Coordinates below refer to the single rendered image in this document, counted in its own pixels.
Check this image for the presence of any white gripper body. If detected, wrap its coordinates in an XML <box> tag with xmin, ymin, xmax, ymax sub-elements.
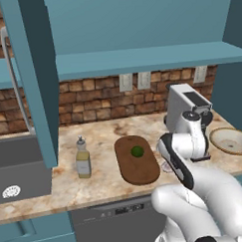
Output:
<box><xmin>190</xmin><ymin>136</ymin><xmax>211</xmax><ymax>160</ymax></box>

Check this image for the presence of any teal wall shelf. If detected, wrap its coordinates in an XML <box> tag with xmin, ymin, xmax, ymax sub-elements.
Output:
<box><xmin>0</xmin><ymin>56</ymin><xmax>25</xmax><ymax>91</ymax></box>

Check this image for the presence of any yellow oil condiment bottle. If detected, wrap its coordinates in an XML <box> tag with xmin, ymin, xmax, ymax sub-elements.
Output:
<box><xmin>74</xmin><ymin>134</ymin><xmax>93</xmax><ymax>180</ymax></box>

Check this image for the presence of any pale garlic bulb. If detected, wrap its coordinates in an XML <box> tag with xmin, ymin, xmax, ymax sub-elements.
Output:
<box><xmin>159</xmin><ymin>159</ymin><xmax>176</xmax><ymax>174</ymax></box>

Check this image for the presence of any green lime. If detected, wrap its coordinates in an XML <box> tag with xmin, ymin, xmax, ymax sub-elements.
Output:
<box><xmin>130</xmin><ymin>144</ymin><xmax>145</xmax><ymax>159</ymax></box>

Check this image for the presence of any teal cabinet door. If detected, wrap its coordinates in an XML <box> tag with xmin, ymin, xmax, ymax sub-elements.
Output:
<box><xmin>0</xmin><ymin>0</ymin><xmax>64</xmax><ymax>172</ymax></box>

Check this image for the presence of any brown wooden cutting board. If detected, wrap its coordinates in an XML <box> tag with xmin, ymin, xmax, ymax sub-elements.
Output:
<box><xmin>113</xmin><ymin>133</ymin><xmax>162</xmax><ymax>188</ymax></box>

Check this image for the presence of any white coffee machine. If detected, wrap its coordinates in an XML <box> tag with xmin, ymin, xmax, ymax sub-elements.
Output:
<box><xmin>162</xmin><ymin>81</ymin><xmax>215</xmax><ymax>135</ymax></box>

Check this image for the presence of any white wall outlet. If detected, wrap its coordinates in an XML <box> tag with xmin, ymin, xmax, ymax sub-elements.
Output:
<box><xmin>118</xmin><ymin>73</ymin><xmax>134</xmax><ymax>93</ymax></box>
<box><xmin>192</xmin><ymin>66</ymin><xmax>209</xmax><ymax>85</ymax></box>
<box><xmin>136</xmin><ymin>71</ymin><xmax>152</xmax><ymax>92</ymax></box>

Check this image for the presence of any grey sink basin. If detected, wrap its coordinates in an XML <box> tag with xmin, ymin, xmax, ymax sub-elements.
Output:
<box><xmin>0</xmin><ymin>131</ymin><xmax>55</xmax><ymax>206</ymax></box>

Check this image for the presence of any grey dishwasher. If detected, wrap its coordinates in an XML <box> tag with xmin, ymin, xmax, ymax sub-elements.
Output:
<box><xmin>68</xmin><ymin>193</ymin><xmax>170</xmax><ymax>242</ymax></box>

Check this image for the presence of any beige bowl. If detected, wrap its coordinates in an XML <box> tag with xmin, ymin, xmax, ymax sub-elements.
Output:
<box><xmin>208</xmin><ymin>125</ymin><xmax>242</xmax><ymax>158</ymax></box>

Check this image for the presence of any grey arched tap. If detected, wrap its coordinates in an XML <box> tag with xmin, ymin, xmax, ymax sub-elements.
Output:
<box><xmin>0</xmin><ymin>25</ymin><xmax>37</xmax><ymax>138</ymax></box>

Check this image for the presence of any teal tall cabinet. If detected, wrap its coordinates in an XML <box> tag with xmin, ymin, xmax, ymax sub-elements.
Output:
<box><xmin>207</xmin><ymin>61</ymin><xmax>242</xmax><ymax>137</ymax></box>

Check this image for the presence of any teal wall cabinet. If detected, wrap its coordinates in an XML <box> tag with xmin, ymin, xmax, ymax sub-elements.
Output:
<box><xmin>42</xmin><ymin>0</ymin><xmax>242</xmax><ymax>84</ymax></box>

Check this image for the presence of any white sink drain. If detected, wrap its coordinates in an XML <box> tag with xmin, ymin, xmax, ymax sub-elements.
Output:
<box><xmin>1</xmin><ymin>184</ymin><xmax>22</xmax><ymax>200</ymax></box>

